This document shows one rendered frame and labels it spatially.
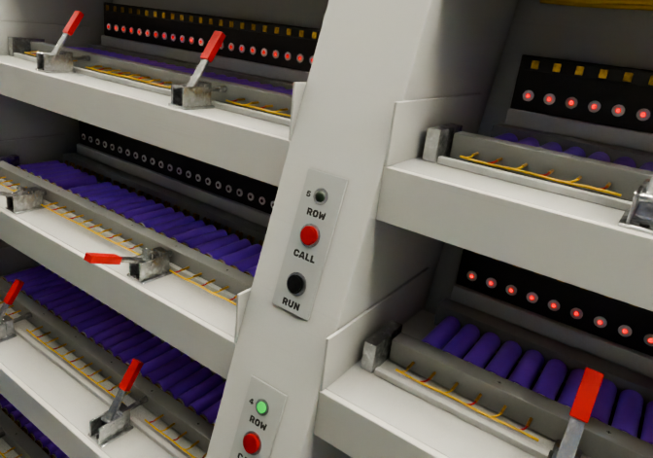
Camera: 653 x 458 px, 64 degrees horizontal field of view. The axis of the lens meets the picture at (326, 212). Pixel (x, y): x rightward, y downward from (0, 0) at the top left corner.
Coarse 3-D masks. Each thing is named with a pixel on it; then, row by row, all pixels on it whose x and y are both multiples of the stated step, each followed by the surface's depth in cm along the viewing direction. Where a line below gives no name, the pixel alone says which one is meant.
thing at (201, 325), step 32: (0, 160) 83; (32, 160) 89; (192, 192) 76; (0, 224) 71; (32, 224) 67; (64, 224) 68; (32, 256) 68; (64, 256) 63; (128, 256) 62; (96, 288) 60; (128, 288) 56; (160, 288) 56; (192, 288) 56; (160, 320) 54; (192, 320) 51; (224, 320) 51; (192, 352) 52; (224, 352) 49
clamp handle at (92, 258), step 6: (144, 252) 57; (84, 258) 51; (90, 258) 51; (96, 258) 51; (102, 258) 52; (108, 258) 52; (114, 258) 53; (120, 258) 54; (126, 258) 55; (132, 258) 56; (138, 258) 56; (144, 258) 57
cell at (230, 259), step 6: (252, 246) 64; (258, 246) 64; (234, 252) 62; (240, 252) 62; (246, 252) 62; (252, 252) 63; (258, 252) 63; (222, 258) 60; (228, 258) 60; (234, 258) 60; (240, 258) 61; (228, 264) 59
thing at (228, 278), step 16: (0, 176) 80; (16, 176) 78; (32, 176) 77; (48, 192) 73; (64, 192) 73; (48, 208) 70; (64, 208) 71; (80, 208) 69; (96, 208) 68; (80, 224) 67; (96, 224) 68; (112, 224) 65; (128, 224) 65; (112, 240) 63; (128, 240) 63; (144, 240) 62; (160, 240) 61; (176, 256) 59; (192, 256) 58; (208, 256) 59; (176, 272) 57; (192, 272) 58; (208, 272) 57; (224, 272) 55; (240, 272) 56; (224, 288) 55; (240, 288) 54
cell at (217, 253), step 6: (240, 240) 65; (246, 240) 65; (228, 246) 63; (234, 246) 63; (240, 246) 64; (246, 246) 64; (210, 252) 61; (216, 252) 61; (222, 252) 61; (228, 252) 62; (216, 258) 61
